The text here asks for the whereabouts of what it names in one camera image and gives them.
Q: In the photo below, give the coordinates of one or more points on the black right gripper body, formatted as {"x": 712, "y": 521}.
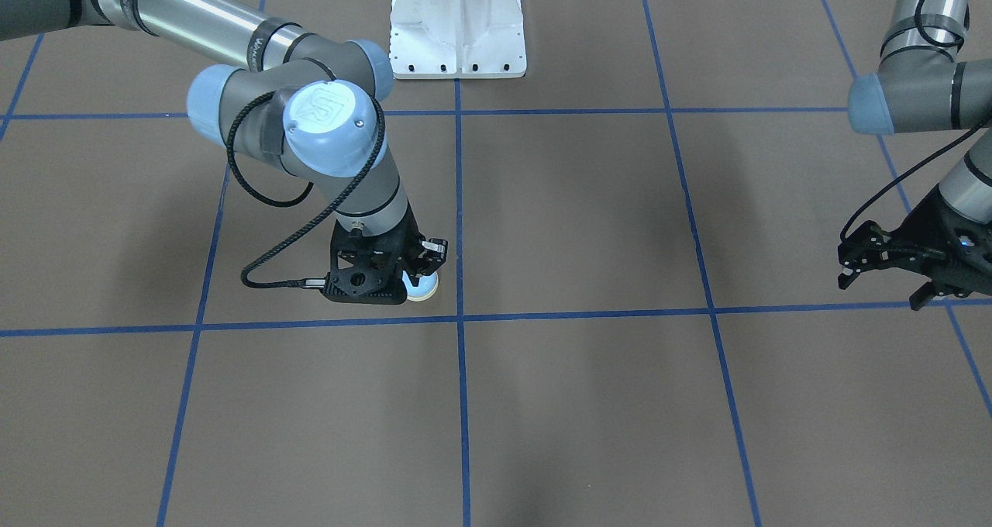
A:
{"x": 409, "y": 246}

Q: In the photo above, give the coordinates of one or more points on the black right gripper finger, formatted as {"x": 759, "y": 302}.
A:
{"x": 426, "y": 258}

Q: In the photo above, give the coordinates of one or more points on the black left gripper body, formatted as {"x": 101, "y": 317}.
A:
{"x": 934, "y": 225}

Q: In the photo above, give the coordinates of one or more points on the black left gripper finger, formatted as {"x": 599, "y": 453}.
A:
{"x": 926, "y": 293}
{"x": 861, "y": 250}

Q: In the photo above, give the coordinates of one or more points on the blue and cream bell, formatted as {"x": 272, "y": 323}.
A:
{"x": 420, "y": 288}

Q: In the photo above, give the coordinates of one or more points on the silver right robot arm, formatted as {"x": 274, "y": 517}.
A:
{"x": 295, "y": 112}

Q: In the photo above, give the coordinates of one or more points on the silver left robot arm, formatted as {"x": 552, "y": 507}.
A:
{"x": 921, "y": 86}

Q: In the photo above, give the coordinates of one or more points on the white camera stand pillar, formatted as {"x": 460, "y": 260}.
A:
{"x": 457, "y": 39}

